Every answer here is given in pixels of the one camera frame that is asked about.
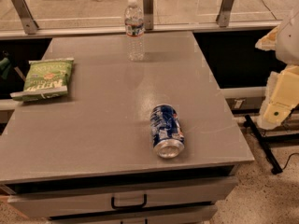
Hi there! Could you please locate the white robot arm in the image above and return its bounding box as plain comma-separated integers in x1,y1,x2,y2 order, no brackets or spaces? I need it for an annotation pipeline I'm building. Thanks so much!
255,9,299,130

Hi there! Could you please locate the right metal railing bracket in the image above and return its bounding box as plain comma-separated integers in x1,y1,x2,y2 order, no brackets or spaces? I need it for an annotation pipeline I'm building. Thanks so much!
216,0,235,27

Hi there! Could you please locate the clear plastic water bottle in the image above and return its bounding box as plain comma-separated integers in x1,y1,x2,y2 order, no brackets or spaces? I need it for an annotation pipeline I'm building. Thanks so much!
124,0,145,61

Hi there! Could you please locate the grey upper drawer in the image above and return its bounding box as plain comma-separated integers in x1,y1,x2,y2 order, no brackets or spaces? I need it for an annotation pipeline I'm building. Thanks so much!
8,176,237,217

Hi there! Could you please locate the black drawer handle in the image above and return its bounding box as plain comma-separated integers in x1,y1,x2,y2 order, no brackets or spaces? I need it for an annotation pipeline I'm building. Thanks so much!
110,194,148,210

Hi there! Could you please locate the left metal railing bracket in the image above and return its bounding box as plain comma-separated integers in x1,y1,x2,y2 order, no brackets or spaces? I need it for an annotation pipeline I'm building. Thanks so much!
11,0,39,35

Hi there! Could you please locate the black floor cable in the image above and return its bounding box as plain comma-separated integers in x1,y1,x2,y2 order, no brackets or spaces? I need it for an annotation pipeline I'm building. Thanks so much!
279,152,299,172

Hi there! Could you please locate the middle metal railing bracket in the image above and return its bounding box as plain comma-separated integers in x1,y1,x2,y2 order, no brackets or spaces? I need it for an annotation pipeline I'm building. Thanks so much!
143,0,154,30

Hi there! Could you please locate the green chip bag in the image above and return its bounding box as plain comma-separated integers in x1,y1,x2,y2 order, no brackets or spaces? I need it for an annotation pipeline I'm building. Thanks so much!
10,58,74,102

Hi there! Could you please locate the dark green object at left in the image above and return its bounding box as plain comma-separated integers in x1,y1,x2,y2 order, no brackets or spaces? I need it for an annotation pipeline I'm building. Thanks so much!
0,58,11,79

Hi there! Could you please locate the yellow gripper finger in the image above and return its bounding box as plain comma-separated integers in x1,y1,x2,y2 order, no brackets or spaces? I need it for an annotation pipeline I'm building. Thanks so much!
255,27,278,51
257,65,299,130

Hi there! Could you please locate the metal railing bracket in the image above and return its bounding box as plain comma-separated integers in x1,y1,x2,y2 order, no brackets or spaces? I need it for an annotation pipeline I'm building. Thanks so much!
11,0,39,35
143,0,154,30
216,0,235,27

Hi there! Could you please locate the grey lower drawer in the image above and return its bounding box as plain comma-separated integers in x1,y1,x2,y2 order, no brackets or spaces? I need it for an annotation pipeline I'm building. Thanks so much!
47,205,217,224

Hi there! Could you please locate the blue soda can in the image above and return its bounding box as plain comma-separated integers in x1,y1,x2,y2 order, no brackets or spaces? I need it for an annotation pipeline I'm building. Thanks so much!
150,105,184,159

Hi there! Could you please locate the grey drawer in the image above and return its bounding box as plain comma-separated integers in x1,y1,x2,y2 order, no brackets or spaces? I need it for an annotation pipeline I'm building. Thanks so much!
47,205,217,224
8,176,237,217

